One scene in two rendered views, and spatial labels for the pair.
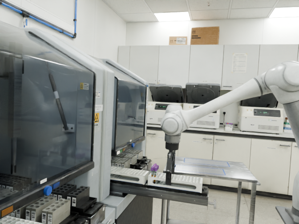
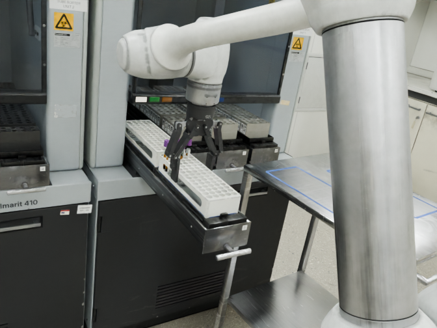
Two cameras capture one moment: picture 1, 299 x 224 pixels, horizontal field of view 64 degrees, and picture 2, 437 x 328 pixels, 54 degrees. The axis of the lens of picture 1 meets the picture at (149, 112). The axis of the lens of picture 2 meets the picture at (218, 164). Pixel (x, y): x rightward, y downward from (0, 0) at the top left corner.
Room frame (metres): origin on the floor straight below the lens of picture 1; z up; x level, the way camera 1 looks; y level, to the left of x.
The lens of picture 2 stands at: (0.53, -0.91, 1.34)
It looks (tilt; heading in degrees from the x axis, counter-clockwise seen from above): 22 degrees down; 41
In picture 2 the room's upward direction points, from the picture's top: 9 degrees clockwise
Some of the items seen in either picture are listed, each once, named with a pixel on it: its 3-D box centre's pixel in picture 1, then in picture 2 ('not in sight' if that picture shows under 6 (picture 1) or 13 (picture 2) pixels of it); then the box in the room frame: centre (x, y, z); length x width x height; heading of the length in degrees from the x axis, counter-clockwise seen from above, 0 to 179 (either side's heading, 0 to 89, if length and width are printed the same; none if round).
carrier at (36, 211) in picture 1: (44, 210); not in sight; (0.89, 0.38, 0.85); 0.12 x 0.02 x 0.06; 165
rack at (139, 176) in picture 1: (122, 175); (151, 142); (1.40, 0.14, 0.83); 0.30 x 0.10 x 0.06; 75
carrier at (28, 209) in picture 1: (38, 209); not in sight; (0.90, 0.41, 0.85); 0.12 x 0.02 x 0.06; 165
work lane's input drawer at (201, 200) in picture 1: (151, 188); (173, 180); (1.35, -0.03, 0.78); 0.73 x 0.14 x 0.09; 75
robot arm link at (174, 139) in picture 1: (172, 137); (203, 92); (1.33, -0.14, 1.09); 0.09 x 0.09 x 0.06
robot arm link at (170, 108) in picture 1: (173, 118); (204, 49); (1.31, -0.14, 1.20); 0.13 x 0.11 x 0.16; 171
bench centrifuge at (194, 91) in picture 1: (201, 105); not in sight; (3.84, -0.84, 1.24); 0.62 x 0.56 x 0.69; 166
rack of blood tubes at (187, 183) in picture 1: (175, 182); (196, 183); (1.32, -0.16, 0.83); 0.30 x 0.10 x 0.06; 75
